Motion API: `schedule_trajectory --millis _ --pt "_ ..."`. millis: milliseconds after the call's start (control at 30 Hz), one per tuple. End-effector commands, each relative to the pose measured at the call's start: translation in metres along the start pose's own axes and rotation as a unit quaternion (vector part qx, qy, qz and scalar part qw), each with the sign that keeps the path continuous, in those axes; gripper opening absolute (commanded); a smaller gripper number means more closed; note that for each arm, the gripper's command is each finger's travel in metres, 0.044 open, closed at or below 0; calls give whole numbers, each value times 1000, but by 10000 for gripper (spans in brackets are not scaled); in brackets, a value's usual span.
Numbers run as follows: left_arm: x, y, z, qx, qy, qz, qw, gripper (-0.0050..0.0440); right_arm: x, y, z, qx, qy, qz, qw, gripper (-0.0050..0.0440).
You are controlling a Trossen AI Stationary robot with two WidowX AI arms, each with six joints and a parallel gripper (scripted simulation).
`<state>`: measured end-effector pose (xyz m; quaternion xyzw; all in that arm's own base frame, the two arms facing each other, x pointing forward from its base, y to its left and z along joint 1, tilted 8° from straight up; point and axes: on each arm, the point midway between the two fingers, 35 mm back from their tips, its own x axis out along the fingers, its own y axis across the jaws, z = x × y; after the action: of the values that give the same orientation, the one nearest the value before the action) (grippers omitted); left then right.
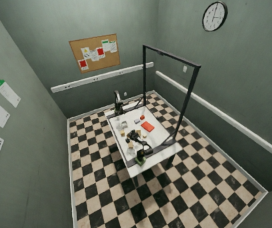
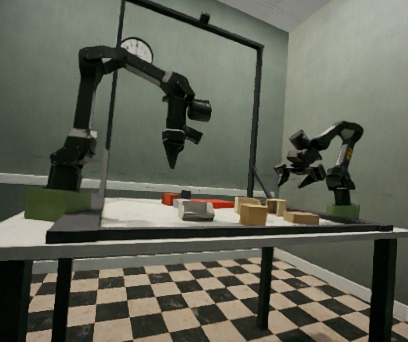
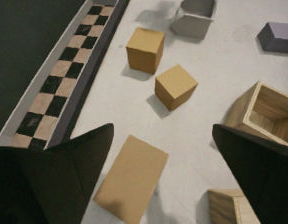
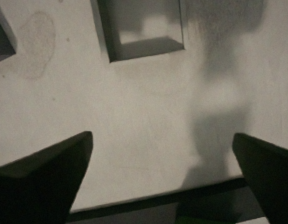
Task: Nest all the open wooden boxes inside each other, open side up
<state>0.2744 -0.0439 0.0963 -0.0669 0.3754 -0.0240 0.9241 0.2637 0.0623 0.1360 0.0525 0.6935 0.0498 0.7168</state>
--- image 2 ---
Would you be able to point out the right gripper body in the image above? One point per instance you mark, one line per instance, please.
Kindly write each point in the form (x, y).
(174, 122)

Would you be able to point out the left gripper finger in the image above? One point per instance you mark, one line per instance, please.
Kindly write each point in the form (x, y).
(282, 177)
(309, 177)

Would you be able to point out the black metal gantry frame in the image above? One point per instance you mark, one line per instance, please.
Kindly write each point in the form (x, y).
(215, 30)

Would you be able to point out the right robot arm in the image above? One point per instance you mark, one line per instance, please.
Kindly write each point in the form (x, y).
(78, 144)

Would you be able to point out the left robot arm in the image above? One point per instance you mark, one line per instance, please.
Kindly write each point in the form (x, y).
(335, 177)

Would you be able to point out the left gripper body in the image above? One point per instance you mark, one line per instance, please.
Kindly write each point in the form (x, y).
(321, 174)

